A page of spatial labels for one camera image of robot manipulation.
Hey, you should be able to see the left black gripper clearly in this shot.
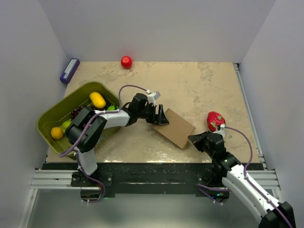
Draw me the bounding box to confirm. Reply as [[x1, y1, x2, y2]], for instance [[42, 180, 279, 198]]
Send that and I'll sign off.
[[137, 104, 169, 125]]

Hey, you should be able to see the brown cardboard box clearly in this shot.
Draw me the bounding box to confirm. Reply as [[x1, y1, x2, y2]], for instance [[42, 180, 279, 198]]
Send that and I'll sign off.
[[153, 109, 196, 150]]

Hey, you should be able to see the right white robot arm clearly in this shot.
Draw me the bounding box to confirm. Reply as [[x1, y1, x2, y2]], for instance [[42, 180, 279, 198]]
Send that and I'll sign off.
[[188, 131, 296, 228]]

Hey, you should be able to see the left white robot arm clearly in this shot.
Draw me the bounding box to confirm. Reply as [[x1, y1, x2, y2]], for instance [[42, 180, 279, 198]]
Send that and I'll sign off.
[[61, 92, 169, 186]]

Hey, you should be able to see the purple rectangular box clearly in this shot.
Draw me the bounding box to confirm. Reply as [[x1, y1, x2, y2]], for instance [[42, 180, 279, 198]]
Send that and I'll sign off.
[[60, 58, 80, 85]]

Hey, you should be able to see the red dragon fruit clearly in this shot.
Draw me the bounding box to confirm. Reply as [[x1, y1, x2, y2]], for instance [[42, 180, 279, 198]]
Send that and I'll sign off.
[[207, 111, 227, 133]]

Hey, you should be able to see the green striped toy fruit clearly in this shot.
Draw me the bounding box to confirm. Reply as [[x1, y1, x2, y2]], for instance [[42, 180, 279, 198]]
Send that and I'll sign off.
[[107, 105, 119, 111]]

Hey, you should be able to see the yellow mango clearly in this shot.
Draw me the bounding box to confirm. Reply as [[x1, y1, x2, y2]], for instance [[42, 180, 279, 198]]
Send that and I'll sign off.
[[89, 92, 106, 108]]

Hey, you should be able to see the red apple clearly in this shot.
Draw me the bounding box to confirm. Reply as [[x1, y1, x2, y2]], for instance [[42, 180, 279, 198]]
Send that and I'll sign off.
[[121, 56, 133, 69]]

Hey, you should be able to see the purple grape bunch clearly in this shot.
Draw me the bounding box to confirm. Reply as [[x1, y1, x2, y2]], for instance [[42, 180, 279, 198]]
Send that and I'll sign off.
[[71, 105, 84, 120]]

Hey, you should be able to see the green pear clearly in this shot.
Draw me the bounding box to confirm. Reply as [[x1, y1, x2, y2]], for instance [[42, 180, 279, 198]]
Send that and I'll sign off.
[[60, 120, 72, 134]]

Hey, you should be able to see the olive green plastic bin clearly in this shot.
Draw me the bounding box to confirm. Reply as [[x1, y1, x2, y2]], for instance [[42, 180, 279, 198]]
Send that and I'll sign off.
[[37, 81, 119, 154]]

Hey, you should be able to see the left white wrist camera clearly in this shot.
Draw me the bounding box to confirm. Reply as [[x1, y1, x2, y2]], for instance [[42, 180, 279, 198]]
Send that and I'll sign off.
[[146, 90, 161, 106]]

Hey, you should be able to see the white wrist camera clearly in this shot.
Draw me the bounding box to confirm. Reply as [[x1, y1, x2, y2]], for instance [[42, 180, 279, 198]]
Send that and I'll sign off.
[[146, 90, 161, 106], [217, 124, 226, 138]]

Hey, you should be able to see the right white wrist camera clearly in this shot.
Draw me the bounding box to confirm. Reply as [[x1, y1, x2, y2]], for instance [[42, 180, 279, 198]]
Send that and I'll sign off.
[[217, 124, 226, 138]]

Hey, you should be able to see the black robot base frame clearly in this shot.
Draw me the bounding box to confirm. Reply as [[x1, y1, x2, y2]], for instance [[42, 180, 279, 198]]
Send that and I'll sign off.
[[42, 161, 240, 205]]

